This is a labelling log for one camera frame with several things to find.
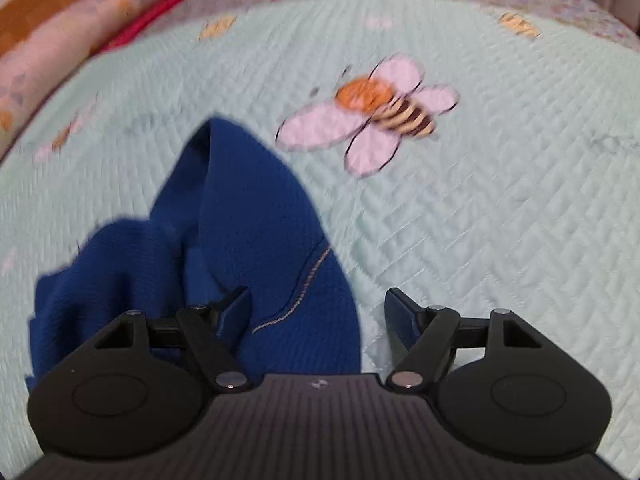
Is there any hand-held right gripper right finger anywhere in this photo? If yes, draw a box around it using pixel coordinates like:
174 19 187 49
384 287 546 393

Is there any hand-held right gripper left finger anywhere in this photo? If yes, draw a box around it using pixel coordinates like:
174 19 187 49
95 286 253 393

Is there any blue knit sweater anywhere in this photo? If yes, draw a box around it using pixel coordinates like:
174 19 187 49
25 117 362 391

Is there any mint green quilted bedspread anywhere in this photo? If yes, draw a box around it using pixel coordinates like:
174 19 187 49
0 0 640 461

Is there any red cloth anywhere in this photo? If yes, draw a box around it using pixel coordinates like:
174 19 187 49
100 0 211 56

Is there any pink floral bolster pillow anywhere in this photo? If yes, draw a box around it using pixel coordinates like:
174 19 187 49
0 0 218 156

